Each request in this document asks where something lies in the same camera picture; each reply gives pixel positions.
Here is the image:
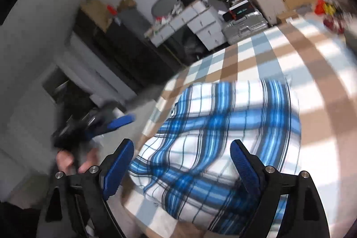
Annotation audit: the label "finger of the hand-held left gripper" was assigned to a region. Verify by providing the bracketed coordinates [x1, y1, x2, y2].
[85, 124, 112, 141]
[107, 114, 136, 131]

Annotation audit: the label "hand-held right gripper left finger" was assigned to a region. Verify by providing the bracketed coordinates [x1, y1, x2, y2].
[36, 139, 134, 238]

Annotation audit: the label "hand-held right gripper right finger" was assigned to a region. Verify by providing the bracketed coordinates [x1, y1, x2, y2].
[230, 139, 330, 238]

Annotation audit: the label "blue plaid shirt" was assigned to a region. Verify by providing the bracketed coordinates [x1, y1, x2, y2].
[127, 79, 303, 236]

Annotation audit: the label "person's left hand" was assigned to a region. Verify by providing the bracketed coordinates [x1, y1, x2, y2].
[56, 148, 100, 174]

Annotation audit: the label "black cabinet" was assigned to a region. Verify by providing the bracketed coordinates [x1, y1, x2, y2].
[73, 8, 185, 93]

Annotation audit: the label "grey bin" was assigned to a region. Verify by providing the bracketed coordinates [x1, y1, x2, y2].
[120, 8, 152, 38]

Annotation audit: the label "cardboard box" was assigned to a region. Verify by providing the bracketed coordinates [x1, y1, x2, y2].
[81, 0, 112, 32]

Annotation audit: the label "checkered bed blanket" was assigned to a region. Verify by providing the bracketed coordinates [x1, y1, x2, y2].
[120, 16, 357, 238]

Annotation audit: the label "white drawer cabinet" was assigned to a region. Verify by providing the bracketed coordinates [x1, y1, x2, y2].
[145, 0, 226, 50]

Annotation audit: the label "grey oval chair back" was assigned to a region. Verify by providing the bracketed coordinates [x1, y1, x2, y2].
[152, 0, 180, 17]

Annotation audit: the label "silver suitcase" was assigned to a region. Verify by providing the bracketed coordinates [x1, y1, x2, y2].
[222, 11, 268, 45]

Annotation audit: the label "black box with red trim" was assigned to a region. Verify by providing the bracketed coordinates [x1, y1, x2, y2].
[223, 0, 255, 21]

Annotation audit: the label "red and yellow toys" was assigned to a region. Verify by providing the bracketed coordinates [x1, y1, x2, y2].
[314, 0, 346, 32]

